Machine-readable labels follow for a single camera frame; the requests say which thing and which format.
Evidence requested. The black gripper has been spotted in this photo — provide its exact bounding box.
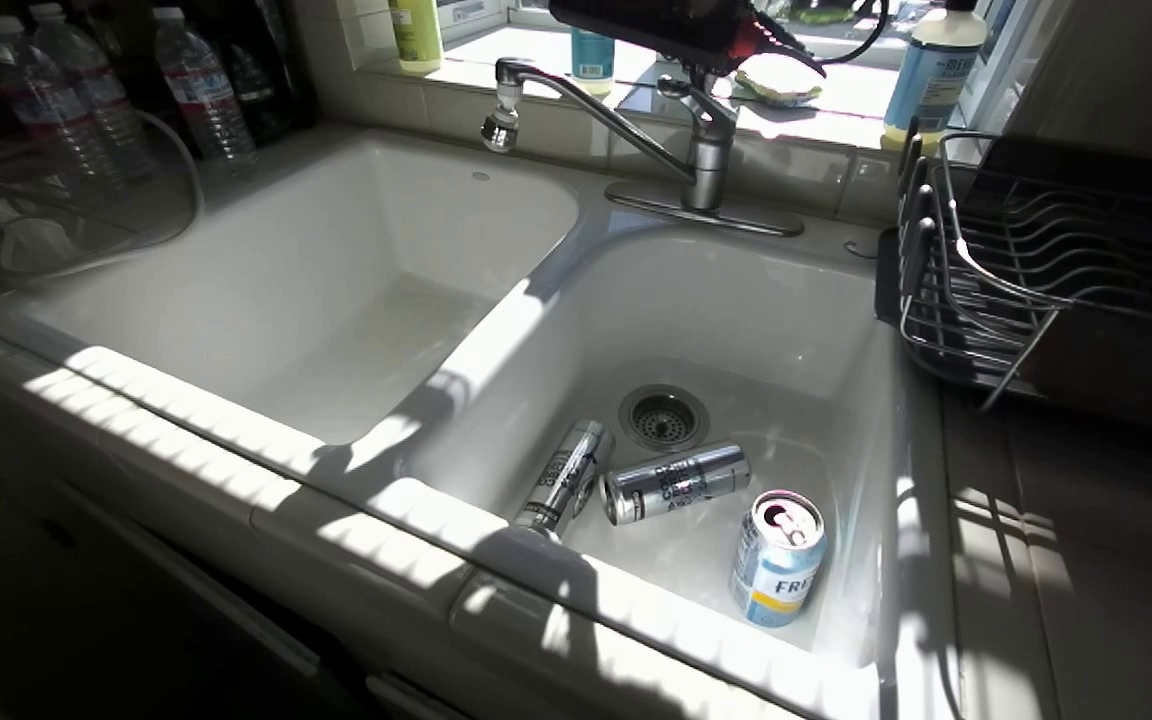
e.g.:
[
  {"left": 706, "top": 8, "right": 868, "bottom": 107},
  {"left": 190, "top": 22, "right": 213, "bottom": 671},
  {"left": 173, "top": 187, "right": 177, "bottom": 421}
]
[{"left": 548, "top": 0, "right": 834, "bottom": 76}]

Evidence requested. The chrome faucet handle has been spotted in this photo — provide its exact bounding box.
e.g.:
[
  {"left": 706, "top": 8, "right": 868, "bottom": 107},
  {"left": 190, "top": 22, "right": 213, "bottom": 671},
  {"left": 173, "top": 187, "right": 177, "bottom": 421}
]
[{"left": 661, "top": 70, "right": 746, "bottom": 149}]

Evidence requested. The metal sink drain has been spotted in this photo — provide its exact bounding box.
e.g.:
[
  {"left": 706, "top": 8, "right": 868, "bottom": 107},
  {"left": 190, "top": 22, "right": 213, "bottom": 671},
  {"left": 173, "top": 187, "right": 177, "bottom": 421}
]
[{"left": 616, "top": 384, "right": 714, "bottom": 457}]

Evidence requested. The white double basin sink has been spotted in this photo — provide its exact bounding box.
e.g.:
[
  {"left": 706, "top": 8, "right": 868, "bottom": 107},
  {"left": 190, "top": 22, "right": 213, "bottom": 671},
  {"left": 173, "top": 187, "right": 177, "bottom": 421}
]
[{"left": 0, "top": 126, "right": 957, "bottom": 720}]

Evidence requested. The pale green sponge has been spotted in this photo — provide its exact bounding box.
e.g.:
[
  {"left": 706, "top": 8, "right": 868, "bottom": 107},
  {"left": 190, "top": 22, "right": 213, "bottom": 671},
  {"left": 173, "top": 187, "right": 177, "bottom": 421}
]
[{"left": 732, "top": 53, "right": 827, "bottom": 107}]

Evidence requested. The blue bottle with white cap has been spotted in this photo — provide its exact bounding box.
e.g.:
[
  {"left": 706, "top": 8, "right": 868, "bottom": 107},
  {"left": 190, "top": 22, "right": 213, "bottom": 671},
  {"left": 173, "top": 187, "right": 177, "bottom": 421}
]
[{"left": 880, "top": 0, "right": 993, "bottom": 141}]

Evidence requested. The teal soap bottle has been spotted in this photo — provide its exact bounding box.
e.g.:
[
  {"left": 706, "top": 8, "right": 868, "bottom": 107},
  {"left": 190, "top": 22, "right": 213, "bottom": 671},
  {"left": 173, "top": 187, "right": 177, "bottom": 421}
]
[{"left": 567, "top": 23, "right": 619, "bottom": 84}]

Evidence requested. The chrome faucet spout and base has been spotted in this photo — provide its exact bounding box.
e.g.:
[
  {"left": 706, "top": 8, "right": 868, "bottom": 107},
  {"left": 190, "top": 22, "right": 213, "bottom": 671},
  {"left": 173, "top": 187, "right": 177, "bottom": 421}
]
[{"left": 476, "top": 58, "right": 808, "bottom": 246}]

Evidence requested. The green bottle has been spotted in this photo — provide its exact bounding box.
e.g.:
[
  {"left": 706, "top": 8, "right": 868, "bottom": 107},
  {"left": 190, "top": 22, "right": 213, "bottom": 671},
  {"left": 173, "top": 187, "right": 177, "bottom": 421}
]
[{"left": 384, "top": 0, "right": 448, "bottom": 76}]

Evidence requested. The silver drink can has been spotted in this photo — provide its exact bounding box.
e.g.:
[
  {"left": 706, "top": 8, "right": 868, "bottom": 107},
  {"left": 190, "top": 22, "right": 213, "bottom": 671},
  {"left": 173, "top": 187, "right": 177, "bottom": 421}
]
[
  {"left": 596, "top": 440, "right": 758, "bottom": 530},
  {"left": 511, "top": 415, "right": 619, "bottom": 541}
]

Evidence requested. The blue and white drink can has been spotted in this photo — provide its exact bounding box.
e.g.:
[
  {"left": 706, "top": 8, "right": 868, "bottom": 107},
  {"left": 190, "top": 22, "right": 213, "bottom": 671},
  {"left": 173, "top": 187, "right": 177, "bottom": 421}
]
[{"left": 728, "top": 485, "right": 838, "bottom": 633}]

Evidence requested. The dark plastic bottle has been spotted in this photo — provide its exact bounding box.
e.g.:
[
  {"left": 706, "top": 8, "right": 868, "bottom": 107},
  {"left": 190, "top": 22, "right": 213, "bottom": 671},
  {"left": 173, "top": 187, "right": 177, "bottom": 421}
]
[{"left": 223, "top": 36, "right": 297, "bottom": 149}]

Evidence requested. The clear plastic water bottle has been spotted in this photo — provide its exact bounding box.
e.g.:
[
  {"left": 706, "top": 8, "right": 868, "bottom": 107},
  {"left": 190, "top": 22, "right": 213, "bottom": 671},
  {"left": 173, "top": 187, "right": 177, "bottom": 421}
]
[
  {"left": 144, "top": 3, "right": 259, "bottom": 165},
  {"left": 0, "top": 11, "right": 87, "bottom": 183},
  {"left": 23, "top": 0, "right": 156, "bottom": 183}
]

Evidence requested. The dark cabinet front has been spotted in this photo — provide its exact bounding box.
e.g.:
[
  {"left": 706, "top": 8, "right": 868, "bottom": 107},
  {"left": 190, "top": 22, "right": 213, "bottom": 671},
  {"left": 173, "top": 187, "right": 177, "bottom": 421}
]
[{"left": 0, "top": 384, "right": 471, "bottom": 720}]

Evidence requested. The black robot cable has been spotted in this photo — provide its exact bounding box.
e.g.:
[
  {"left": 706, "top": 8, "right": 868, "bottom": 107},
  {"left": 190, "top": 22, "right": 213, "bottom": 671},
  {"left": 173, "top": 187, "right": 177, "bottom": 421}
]
[{"left": 820, "top": 0, "right": 897, "bottom": 70}]

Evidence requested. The wire dish rack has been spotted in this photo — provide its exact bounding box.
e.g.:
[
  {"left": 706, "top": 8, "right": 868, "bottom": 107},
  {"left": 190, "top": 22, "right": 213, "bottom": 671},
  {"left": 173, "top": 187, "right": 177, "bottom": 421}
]
[{"left": 873, "top": 126, "right": 1152, "bottom": 413}]

